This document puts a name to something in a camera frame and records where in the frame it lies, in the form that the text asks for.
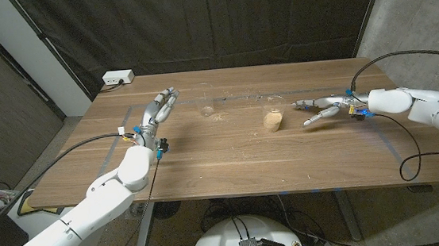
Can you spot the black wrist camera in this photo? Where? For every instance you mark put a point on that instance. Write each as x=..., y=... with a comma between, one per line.
x=163, y=146
x=362, y=114

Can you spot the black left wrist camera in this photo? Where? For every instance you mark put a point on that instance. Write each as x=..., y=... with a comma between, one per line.
x=163, y=146

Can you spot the brown sugar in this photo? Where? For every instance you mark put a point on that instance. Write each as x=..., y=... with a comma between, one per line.
x=273, y=121

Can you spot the white power strip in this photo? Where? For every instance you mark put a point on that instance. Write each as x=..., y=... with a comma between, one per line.
x=118, y=77

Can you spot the clear plastic cup holding sugar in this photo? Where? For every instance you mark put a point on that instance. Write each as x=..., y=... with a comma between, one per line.
x=273, y=104

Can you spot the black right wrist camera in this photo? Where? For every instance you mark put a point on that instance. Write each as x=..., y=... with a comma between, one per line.
x=362, y=114

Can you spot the grey table leg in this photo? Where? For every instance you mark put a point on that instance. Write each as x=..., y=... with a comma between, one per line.
x=145, y=229
x=349, y=219

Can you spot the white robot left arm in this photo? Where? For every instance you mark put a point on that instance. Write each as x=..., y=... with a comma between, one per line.
x=99, y=205

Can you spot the spilled sugar crumbs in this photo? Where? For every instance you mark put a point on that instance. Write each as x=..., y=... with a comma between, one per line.
x=219, y=117

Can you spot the round black floor fan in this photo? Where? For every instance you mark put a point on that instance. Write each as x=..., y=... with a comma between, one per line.
x=167, y=209

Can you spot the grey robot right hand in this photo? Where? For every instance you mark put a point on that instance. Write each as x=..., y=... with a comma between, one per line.
x=337, y=101

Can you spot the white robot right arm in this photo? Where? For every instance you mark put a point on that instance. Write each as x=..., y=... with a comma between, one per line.
x=433, y=110

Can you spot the yellow and black object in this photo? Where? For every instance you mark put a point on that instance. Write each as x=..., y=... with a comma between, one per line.
x=23, y=205

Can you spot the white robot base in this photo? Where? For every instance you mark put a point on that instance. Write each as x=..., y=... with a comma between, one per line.
x=222, y=242

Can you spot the black backdrop stand pole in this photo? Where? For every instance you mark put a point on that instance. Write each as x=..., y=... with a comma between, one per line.
x=51, y=48
x=369, y=8

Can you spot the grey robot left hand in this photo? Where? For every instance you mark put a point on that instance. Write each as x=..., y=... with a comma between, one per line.
x=155, y=112

